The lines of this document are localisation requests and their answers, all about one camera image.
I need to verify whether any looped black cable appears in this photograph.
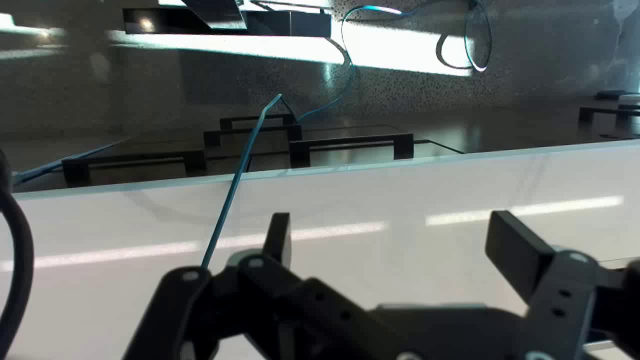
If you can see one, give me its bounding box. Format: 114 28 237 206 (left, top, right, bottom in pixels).
434 0 496 77

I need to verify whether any thick black cable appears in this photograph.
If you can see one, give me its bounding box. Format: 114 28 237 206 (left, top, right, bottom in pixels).
0 149 37 360

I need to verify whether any thin blue cable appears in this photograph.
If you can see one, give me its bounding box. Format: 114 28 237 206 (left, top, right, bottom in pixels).
199 92 287 270

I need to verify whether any black drawer handle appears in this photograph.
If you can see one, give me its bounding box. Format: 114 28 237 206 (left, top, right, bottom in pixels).
203 112 305 150
288 132 416 171
61 150 208 189
579 98 640 131

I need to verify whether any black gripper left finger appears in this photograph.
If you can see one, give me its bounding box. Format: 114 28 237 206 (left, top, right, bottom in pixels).
122 210 376 360

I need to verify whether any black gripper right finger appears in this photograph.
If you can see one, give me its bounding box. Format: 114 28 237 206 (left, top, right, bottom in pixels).
485 209 640 360

